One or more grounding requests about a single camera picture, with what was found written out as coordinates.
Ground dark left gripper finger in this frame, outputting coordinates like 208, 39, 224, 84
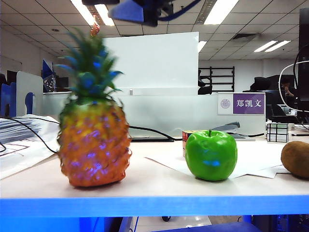
108, 2, 145, 24

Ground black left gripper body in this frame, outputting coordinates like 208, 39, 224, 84
135, 0, 174, 26

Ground toy pineapple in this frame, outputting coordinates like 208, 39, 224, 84
55, 28, 133, 188

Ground ceiling light panel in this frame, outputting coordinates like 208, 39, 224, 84
204, 0, 239, 25
70, 0, 97, 26
94, 3, 115, 27
253, 40, 292, 53

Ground white monitor back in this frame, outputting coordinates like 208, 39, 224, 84
103, 31, 200, 96

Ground black office chair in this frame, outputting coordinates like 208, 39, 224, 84
197, 70, 213, 95

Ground black shelving rack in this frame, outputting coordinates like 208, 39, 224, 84
199, 66, 235, 92

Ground blue patterned board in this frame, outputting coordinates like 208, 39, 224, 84
42, 59, 58, 92

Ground frosted glass desk partition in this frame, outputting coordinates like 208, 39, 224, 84
43, 91, 266, 138

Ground blue white desk divider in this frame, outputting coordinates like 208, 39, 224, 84
0, 71, 44, 117

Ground black flat tablet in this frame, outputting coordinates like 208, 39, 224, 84
129, 136, 175, 143

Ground purple white name plate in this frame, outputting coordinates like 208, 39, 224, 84
216, 92, 266, 116

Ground colourful Rubik's cube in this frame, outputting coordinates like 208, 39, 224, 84
182, 130, 200, 158

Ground grey stapler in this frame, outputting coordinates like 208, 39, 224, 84
212, 121, 256, 141

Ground white paper sheet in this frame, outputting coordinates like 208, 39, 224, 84
144, 139, 293, 179

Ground person in dark clothes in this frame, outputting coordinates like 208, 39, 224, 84
280, 77, 296, 97

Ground green toy apple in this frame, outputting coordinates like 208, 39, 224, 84
184, 129, 239, 182

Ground white printed paper stack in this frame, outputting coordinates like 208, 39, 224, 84
0, 117, 41, 145

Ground silver mirror cube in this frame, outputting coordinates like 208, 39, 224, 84
266, 122, 290, 143

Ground translucent bag with red print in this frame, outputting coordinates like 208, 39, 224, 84
0, 114, 61, 181

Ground brown toy kiwi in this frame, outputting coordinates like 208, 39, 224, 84
281, 141, 309, 179

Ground blue robot arm cable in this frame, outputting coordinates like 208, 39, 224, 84
158, 0, 202, 22

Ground white cable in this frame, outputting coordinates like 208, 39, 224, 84
279, 60, 309, 114

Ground thin black cable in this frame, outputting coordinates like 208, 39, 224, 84
0, 116, 61, 154

